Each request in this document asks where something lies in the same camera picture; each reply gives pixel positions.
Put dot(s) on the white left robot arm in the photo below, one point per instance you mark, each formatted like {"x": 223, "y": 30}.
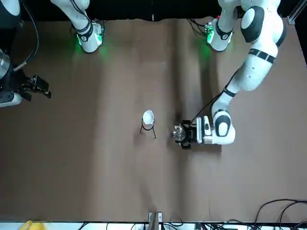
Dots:
{"x": 259, "y": 72}

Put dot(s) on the yellow plastic container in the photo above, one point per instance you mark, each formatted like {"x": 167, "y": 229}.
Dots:
{"x": 33, "y": 225}

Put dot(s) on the clear glass alcohol lamp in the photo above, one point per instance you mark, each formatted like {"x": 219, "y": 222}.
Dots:
{"x": 178, "y": 133}

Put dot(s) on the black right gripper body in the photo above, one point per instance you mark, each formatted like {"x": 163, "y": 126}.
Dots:
{"x": 12, "y": 81}

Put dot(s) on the black metal tripod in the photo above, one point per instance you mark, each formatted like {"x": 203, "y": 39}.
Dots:
{"x": 154, "y": 133}

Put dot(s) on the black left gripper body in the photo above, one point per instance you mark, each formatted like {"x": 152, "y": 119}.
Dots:
{"x": 193, "y": 133}

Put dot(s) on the aluminium frame post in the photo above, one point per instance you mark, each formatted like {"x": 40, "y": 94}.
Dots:
{"x": 295, "y": 12}
{"x": 153, "y": 220}

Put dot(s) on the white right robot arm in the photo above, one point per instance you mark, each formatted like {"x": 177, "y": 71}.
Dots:
{"x": 84, "y": 28}

